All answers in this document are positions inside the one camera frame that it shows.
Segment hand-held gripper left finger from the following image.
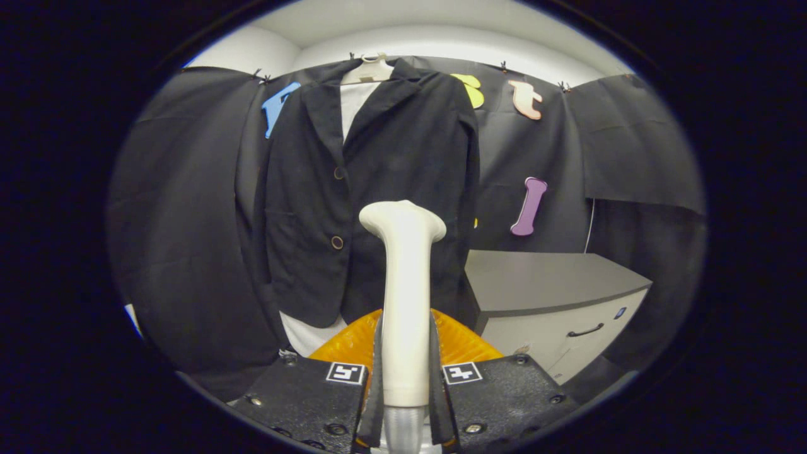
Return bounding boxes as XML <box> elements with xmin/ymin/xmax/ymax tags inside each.
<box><xmin>232</xmin><ymin>308</ymin><xmax>386</xmax><ymax>454</ymax></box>

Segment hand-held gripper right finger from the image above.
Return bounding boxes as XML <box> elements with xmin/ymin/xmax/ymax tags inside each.
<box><xmin>429</xmin><ymin>308</ymin><xmax>584</xmax><ymax>453</ymax></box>

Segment white garment steamer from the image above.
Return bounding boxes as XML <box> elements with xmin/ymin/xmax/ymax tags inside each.
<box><xmin>358</xmin><ymin>200</ymin><xmax>447</xmax><ymax>454</ymax></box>

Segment black suit jacket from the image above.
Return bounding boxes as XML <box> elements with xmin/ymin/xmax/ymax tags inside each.
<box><xmin>255</xmin><ymin>58</ymin><xmax>481</xmax><ymax>329</ymax></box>

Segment white shirt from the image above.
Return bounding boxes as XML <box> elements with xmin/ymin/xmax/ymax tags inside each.
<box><xmin>279</xmin><ymin>81</ymin><xmax>382</xmax><ymax>358</ymax></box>

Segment white clothes hanger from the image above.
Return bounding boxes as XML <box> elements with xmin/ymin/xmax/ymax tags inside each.
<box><xmin>340</xmin><ymin>52</ymin><xmax>395</xmax><ymax>84</ymax></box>

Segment grey cabinet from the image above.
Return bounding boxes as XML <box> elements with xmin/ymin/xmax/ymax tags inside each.
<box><xmin>463</xmin><ymin>249</ymin><xmax>653</xmax><ymax>385</ymax></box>

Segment white board with blue edge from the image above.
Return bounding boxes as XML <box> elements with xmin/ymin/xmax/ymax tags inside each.
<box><xmin>123</xmin><ymin>303</ymin><xmax>144</xmax><ymax>341</ymax></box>

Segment black backdrop cloth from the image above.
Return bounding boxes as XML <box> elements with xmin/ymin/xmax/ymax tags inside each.
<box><xmin>107</xmin><ymin>55</ymin><xmax>707</xmax><ymax>401</ymax></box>

